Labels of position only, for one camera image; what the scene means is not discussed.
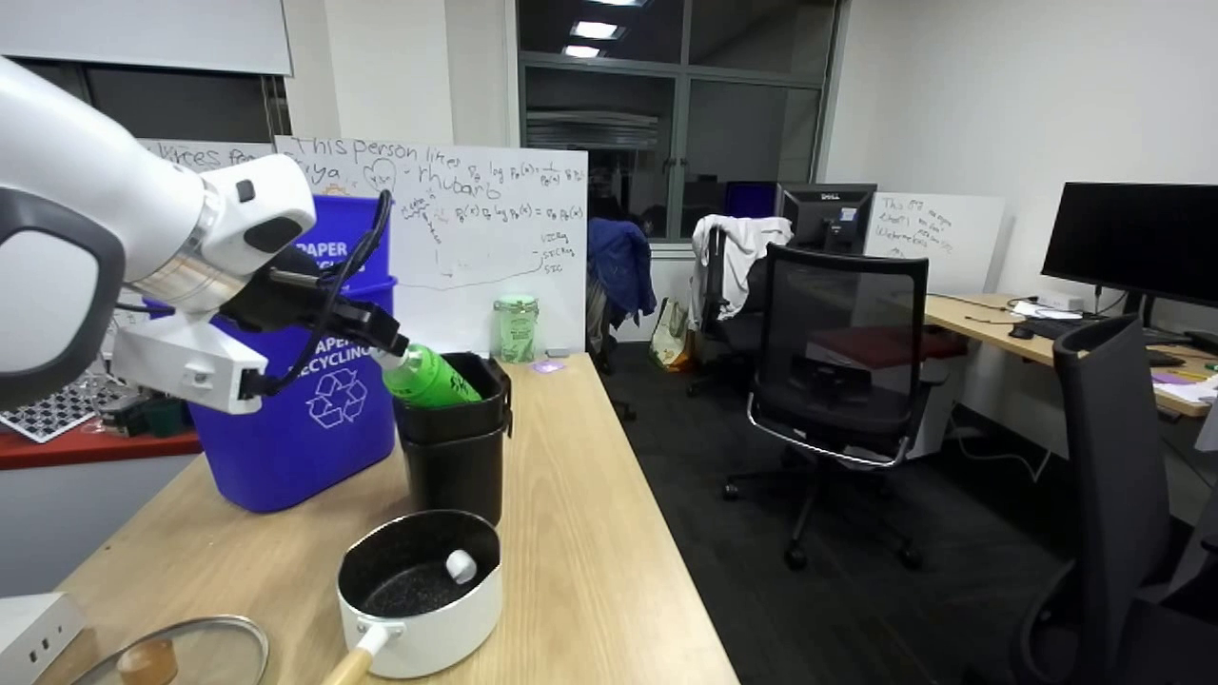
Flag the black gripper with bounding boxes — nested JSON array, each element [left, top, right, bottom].
[[222, 260, 413, 365]]

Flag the green tea bottle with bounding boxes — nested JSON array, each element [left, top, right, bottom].
[[377, 339, 489, 409]]

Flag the blue recycling bin nested inside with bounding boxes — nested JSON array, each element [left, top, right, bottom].
[[292, 190, 401, 308]]

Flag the blue recycling bin outer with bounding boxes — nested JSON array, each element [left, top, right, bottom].
[[186, 270, 405, 517]]

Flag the black landfill bin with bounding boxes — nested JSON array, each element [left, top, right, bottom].
[[390, 350, 517, 527]]

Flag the large whiteboard with arrow drawing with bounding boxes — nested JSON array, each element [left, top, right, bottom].
[[276, 131, 593, 357]]

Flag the small white cap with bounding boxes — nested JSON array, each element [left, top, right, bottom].
[[441, 545, 484, 588]]

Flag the whiteboard with dense writing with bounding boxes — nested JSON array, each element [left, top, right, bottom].
[[134, 131, 281, 180]]

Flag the blue jacket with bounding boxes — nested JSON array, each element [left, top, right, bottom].
[[587, 214, 658, 326]]

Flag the yellow white bag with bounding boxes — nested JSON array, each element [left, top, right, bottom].
[[651, 296, 699, 374]]

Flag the red shelf board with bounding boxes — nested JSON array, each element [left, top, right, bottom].
[[0, 423, 207, 471]]

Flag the checkerboard calibration board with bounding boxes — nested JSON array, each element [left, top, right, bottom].
[[0, 365, 145, 446]]

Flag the glass pot lid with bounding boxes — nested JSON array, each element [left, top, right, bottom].
[[69, 613, 276, 685]]

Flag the white cloth on chair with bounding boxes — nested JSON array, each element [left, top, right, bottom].
[[689, 209, 795, 322]]

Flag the white roller blind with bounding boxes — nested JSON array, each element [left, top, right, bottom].
[[0, 0, 299, 76]]

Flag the white power box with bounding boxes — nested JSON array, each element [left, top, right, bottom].
[[0, 586, 90, 685]]

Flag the black mesh office chair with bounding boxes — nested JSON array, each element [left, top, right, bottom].
[[719, 238, 938, 574]]

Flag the small black monitor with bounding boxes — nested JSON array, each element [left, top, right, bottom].
[[778, 180, 881, 260]]

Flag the small whiteboard panel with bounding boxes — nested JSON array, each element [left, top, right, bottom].
[[863, 186, 1008, 296]]

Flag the wooden office desk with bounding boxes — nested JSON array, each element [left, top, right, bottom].
[[922, 291, 1218, 423]]

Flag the black keyboard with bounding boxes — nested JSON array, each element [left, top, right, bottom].
[[1008, 313, 1085, 341]]

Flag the black fabric office chair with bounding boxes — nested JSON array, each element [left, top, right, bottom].
[[1014, 317, 1218, 685]]

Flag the large black monitor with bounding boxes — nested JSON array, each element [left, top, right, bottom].
[[1040, 180, 1218, 334]]

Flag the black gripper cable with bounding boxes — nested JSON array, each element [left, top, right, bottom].
[[238, 186, 398, 399]]

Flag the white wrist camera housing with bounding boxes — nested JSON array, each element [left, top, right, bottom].
[[111, 308, 276, 417]]

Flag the white pot wooden handle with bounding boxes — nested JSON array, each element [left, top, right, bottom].
[[321, 507, 507, 685]]

